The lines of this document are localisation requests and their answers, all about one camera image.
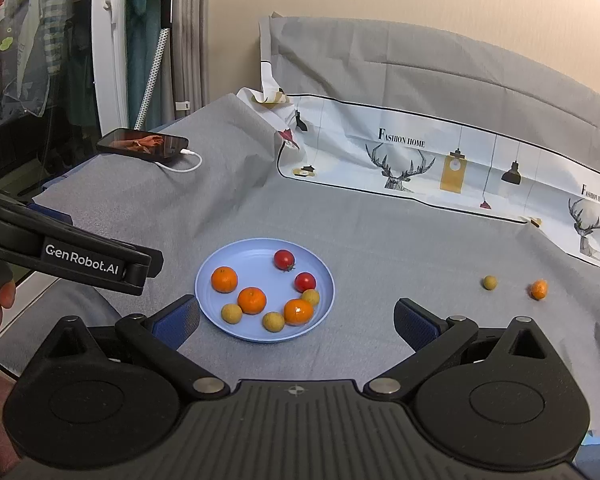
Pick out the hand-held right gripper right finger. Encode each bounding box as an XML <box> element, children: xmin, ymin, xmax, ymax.
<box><xmin>362</xmin><ymin>297</ymin><xmax>556</xmax><ymax>402</ymax></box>

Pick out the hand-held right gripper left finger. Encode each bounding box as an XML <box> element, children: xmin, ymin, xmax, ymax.
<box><xmin>42</xmin><ymin>294</ymin><xmax>231</xmax><ymax>403</ymax></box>

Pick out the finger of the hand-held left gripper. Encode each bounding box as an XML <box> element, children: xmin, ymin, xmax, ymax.
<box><xmin>115</xmin><ymin>244</ymin><xmax>164</xmax><ymax>297</ymax></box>

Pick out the light blue plate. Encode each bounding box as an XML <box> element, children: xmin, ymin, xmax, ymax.
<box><xmin>194</xmin><ymin>238</ymin><xmax>336</xmax><ymax>344</ymax></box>

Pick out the blue bed sheet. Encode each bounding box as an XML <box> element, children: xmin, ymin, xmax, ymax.
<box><xmin>27</xmin><ymin>172</ymin><xmax>81</xmax><ymax>228</ymax></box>

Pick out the grey printed tablecloth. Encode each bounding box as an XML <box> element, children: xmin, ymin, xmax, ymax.
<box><xmin>0</xmin><ymin>12</ymin><xmax>600</xmax><ymax>441</ymax></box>

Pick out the black smartphone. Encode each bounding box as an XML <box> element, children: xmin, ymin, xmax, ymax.
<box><xmin>96</xmin><ymin>128</ymin><xmax>190</xmax><ymax>162</ymax></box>

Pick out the plaid shirt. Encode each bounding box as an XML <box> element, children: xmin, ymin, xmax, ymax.
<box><xmin>0</xmin><ymin>0</ymin><xmax>93</xmax><ymax>117</ymax></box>

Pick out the white coat rack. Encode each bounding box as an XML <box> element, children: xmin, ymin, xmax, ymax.
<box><xmin>172</xmin><ymin>0</ymin><xmax>241</xmax><ymax>112</ymax></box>

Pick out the white charging cable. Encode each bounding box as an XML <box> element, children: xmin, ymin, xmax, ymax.
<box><xmin>156</xmin><ymin>148</ymin><xmax>203</xmax><ymax>174</ymax></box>

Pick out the white curved frame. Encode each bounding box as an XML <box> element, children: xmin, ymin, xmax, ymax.
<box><xmin>90</xmin><ymin>0</ymin><xmax>136</xmax><ymax>133</ymax></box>

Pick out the garment steamer hose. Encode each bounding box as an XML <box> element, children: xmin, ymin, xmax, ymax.
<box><xmin>134</xmin><ymin>0</ymin><xmax>177</xmax><ymax>132</ymax></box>

